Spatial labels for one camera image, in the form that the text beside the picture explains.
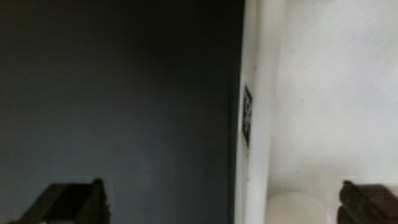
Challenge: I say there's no white square tabletop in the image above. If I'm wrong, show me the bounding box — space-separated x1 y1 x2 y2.
232 0 398 224

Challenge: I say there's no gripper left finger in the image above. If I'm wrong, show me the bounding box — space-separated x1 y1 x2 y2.
10 178 112 224

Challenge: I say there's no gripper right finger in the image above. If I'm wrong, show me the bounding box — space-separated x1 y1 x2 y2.
335 180 398 224

